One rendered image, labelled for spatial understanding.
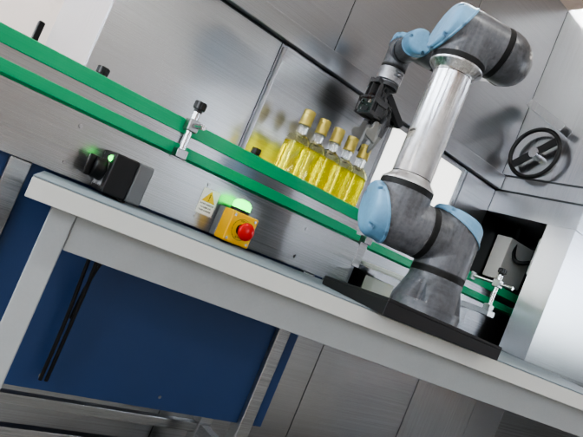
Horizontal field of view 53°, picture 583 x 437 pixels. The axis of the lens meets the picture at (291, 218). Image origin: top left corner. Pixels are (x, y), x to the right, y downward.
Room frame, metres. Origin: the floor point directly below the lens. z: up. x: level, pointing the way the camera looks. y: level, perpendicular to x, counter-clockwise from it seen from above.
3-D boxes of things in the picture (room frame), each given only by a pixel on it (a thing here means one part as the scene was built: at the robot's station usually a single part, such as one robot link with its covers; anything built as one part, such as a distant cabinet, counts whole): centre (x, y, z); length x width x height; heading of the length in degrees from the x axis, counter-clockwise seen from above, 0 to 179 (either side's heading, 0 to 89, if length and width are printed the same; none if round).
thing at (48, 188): (1.85, -0.10, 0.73); 1.58 x 1.52 x 0.04; 110
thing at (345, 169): (1.68, -0.08, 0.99); 0.06 x 0.06 x 0.21; 36
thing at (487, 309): (1.99, -0.72, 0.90); 0.17 x 0.05 x 0.23; 36
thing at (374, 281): (1.63, -0.33, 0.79); 0.27 x 0.17 x 0.08; 36
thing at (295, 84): (1.91, -0.16, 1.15); 0.90 x 0.03 x 0.34; 126
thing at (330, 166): (1.65, -0.03, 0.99); 0.06 x 0.06 x 0.21; 37
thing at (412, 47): (1.61, -0.14, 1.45); 0.11 x 0.11 x 0.08; 12
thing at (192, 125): (1.23, 0.26, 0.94); 0.07 x 0.04 x 0.13; 36
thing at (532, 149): (2.21, -0.77, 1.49); 0.21 x 0.05 x 0.21; 36
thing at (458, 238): (1.24, -0.33, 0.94); 0.13 x 0.12 x 0.14; 102
